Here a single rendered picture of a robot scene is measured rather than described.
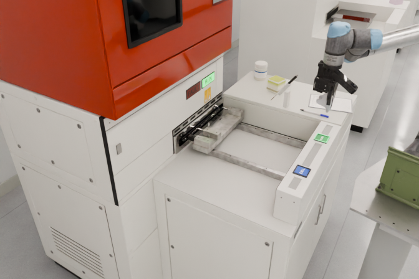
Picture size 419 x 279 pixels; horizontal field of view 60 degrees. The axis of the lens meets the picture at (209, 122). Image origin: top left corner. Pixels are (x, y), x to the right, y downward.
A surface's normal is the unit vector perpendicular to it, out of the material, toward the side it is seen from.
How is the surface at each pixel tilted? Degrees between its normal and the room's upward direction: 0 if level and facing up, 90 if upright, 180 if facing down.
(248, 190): 0
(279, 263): 90
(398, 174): 90
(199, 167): 0
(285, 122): 90
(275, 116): 90
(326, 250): 0
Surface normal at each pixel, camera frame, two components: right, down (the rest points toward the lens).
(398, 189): -0.68, 0.38
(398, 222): 0.00, -0.85
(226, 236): -0.51, 0.44
